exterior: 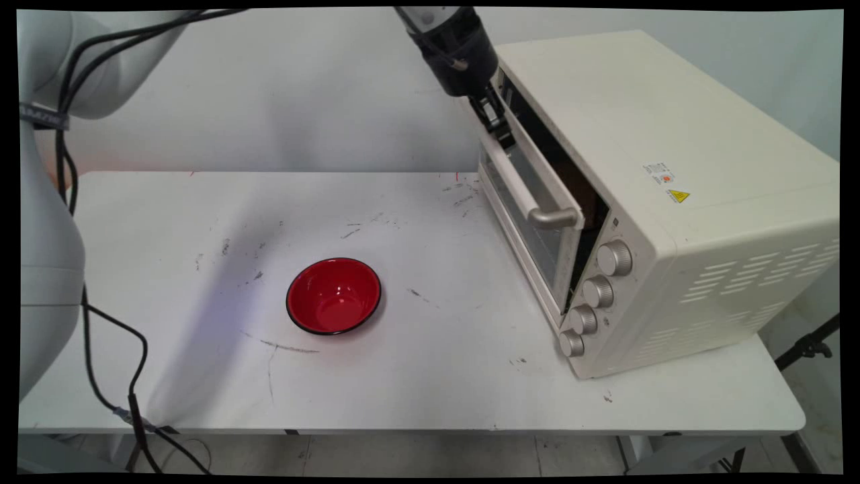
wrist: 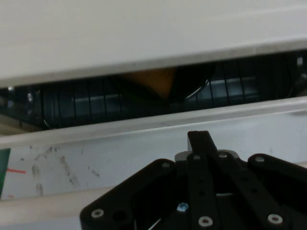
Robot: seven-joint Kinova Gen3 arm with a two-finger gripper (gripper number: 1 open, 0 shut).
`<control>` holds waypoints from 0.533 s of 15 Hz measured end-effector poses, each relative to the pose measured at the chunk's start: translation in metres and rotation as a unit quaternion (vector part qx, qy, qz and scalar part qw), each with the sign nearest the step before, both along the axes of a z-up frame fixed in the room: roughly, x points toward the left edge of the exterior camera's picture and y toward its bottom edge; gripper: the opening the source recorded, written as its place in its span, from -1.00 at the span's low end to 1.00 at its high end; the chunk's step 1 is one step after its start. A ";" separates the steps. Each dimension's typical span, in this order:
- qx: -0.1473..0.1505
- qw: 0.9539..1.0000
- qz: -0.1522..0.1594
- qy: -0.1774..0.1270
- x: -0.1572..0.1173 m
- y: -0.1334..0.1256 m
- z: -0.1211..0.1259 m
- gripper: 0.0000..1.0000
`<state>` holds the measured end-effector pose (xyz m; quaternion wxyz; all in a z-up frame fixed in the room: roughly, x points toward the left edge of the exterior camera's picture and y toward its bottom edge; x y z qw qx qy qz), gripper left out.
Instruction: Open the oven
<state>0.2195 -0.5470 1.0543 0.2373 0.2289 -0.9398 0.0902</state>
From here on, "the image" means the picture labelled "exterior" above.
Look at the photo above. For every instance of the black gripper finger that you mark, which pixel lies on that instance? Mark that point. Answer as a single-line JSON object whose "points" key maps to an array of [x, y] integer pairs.
{"points": [[497, 121], [480, 111]]}

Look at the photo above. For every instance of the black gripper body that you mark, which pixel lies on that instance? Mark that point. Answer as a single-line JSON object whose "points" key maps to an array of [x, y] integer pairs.
{"points": [[460, 57]]}

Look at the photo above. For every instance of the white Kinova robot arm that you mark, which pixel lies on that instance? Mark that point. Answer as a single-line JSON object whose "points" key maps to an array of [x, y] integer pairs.
{"points": [[47, 255]]}

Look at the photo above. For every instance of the white label sticker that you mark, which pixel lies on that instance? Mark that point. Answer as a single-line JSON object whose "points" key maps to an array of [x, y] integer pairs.
{"points": [[659, 173]]}

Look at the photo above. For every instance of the silver oven knob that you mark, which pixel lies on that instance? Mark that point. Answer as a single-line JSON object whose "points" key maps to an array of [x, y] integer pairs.
{"points": [[615, 258], [583, 319], [598, 292], [571, 343]]}

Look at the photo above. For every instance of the yellow warning sticker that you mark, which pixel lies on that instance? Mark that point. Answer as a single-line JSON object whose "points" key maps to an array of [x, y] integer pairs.
{"points": [[678, 196]]}

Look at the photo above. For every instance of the cream toaster oven body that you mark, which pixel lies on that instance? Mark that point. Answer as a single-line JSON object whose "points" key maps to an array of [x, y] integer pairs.
{"points": [[699, 202]]}

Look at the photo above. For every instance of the red bowl with black rim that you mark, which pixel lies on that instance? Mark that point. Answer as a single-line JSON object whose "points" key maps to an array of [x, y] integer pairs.
{"points": [[334, 296]]}

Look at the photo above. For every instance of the grey table leg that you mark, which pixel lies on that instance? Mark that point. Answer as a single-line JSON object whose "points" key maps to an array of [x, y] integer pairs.
{"points": [[678, 454]]}

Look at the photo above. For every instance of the black tripod stand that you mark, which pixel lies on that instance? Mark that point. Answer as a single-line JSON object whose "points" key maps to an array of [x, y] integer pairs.
{"points": [[806, 348]]}

